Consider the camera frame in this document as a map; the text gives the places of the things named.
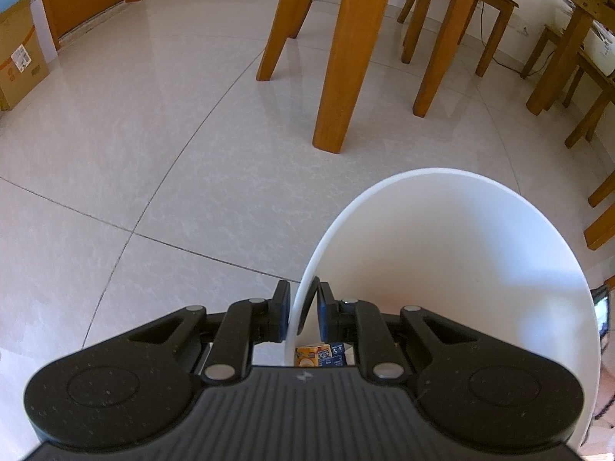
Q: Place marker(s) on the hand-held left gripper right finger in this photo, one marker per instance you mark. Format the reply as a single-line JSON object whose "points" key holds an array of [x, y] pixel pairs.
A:
{"points": [[329, 317]]}

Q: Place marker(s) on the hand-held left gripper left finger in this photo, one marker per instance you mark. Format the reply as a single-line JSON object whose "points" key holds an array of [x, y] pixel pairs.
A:
{"points": [[278, 317]]}

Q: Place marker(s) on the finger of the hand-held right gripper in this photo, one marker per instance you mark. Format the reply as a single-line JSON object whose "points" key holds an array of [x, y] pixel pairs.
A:
{"points": [[611, 317]]}

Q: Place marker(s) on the blue drink carton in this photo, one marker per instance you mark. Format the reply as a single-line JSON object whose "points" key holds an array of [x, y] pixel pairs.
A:
{"points": [[319, 355]]}

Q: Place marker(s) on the white plastic trash bin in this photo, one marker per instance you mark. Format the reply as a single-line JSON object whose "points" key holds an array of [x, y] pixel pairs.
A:
{"points": [[456, 249]]}

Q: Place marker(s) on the wooden dining table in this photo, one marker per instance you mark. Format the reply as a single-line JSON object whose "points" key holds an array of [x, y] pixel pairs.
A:
{"points": [[350, 57]]}

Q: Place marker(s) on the white appliance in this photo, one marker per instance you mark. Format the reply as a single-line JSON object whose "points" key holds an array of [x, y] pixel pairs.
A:
{"points": [[600, 48]]}

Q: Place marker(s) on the brown cardboard box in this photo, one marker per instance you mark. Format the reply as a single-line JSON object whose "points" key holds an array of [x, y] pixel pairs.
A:
{"points": [[19, 53]]}

